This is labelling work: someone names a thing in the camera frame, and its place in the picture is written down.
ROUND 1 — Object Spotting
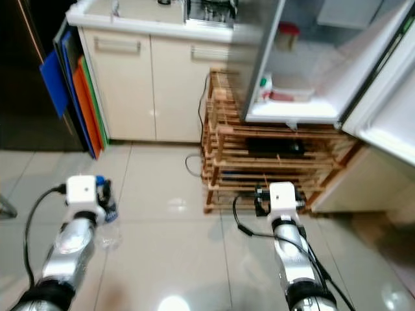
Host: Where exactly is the jar with red lid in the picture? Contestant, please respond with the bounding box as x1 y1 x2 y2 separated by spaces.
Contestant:
274 21 300 51

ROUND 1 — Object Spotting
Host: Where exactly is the black flat box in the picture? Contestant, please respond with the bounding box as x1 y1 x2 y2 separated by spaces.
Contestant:
245 137 305 158

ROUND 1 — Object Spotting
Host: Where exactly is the silver cabinet door handle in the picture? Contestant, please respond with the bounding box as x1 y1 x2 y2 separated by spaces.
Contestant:
94 36 142 54
189 45 234 62

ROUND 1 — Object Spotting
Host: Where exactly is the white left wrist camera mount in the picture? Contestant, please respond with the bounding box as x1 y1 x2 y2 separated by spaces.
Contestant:
65 175 104 218

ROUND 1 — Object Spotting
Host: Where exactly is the cream kitchen base cabinet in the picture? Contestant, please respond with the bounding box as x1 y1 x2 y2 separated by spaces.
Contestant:
66 0 247 143

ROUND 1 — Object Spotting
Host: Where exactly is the wooden wine rack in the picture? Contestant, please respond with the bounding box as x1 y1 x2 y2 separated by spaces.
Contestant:
198 68 364 213

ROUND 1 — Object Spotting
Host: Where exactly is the black glossy tall appliance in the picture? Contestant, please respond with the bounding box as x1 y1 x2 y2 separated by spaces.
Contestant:
0 0 85 153

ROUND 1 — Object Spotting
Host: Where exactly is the thin black power cable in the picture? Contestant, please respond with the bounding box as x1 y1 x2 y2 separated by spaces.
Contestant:
185 75 211 177

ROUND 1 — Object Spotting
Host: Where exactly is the clear water bottle blue cap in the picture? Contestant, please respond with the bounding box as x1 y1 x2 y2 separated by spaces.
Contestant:
94 175 124 251

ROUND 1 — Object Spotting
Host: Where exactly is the flat red packet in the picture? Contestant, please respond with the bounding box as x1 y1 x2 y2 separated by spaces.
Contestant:
269 91 313 103

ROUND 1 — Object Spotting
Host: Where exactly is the grey freezer compartment flap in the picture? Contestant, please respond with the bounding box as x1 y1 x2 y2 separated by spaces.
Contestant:
318 0 385 28

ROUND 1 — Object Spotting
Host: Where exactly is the green board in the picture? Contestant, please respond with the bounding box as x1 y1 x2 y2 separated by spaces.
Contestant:
83 57 110 140

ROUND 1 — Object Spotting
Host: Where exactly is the bright blue board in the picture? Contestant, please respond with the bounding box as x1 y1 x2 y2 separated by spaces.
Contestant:
40 51 72 119

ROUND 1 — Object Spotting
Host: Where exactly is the grey metal chair leg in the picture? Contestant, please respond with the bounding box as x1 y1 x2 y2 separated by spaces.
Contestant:
0 194 19 220

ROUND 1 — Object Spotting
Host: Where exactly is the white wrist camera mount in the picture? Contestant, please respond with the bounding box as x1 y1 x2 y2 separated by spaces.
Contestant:
65 175 104 218
269 182 302 221

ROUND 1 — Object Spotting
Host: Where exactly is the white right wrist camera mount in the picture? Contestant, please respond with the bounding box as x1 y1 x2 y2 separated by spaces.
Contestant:
269 182 302 221

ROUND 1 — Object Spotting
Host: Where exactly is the white carton green cap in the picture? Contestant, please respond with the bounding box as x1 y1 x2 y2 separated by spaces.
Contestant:
256 73 274 104

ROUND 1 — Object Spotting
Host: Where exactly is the black mini fridge door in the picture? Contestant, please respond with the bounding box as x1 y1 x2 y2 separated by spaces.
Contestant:
337 0 415 168

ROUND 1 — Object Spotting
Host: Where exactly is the grey mini fridge body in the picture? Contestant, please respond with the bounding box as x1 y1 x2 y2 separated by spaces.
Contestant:
227 0 415 125

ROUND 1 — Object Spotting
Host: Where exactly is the steel gas hob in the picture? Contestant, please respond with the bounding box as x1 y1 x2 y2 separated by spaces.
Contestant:
185 0 237 27

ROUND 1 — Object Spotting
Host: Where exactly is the white side counter unit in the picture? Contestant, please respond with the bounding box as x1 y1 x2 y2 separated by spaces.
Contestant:
308 146 415 214

